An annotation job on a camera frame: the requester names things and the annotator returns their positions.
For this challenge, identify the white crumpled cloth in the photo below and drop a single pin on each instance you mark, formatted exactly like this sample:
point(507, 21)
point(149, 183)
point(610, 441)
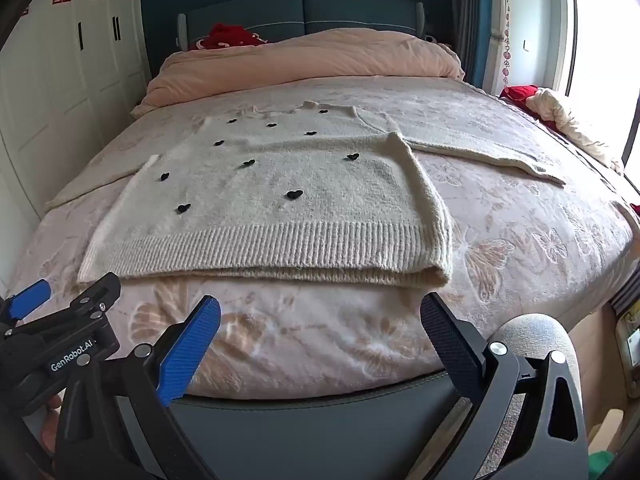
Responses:
point(575, 125)

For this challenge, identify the pink floral bed blanket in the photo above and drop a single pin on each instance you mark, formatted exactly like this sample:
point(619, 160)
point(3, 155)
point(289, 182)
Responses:
point(525, 240)

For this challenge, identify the green item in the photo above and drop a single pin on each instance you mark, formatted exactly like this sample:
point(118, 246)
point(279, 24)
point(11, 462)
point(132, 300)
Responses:
point(602, 466)

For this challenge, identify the white fluffy towel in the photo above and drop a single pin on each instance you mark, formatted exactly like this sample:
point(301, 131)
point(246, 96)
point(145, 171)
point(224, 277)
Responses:
point(300, 210)

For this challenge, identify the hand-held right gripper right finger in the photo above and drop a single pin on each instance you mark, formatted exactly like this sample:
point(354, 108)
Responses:
point(447, 342)

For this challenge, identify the teal upholstered headboard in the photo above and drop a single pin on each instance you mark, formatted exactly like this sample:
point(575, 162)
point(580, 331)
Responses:
point(350, 10)

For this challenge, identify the window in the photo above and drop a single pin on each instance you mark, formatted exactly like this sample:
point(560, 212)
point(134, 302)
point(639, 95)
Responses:
point(600, 60)

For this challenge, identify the white wardrobe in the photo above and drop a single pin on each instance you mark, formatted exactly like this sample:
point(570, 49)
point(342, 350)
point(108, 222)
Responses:
point(60, 85)

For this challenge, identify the red cloth with white trim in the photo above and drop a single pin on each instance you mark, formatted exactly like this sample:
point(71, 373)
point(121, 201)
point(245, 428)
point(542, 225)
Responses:
point(225, 36)

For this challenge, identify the person's left hand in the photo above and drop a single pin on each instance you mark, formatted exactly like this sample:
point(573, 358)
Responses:
point(51, 425)

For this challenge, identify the grey curtain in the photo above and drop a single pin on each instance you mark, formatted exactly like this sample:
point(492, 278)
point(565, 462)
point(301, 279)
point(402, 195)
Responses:
point(465, 10)

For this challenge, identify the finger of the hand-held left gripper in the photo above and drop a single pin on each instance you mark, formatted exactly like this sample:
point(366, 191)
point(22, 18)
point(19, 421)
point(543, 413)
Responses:
point(30, 296)
point(100, 287)

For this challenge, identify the pink duvet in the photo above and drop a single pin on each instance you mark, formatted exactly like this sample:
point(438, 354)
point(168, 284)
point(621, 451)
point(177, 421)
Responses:
point(300, 60)

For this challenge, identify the person's grey fleece leg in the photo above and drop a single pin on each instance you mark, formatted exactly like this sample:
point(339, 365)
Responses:
point(535, 335)

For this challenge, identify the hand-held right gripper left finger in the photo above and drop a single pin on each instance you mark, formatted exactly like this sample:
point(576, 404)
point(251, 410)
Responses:
point(192, 352)

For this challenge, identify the dark grey bed frame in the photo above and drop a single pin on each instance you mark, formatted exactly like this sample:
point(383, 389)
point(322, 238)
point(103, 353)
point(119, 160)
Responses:
point(310, 435)

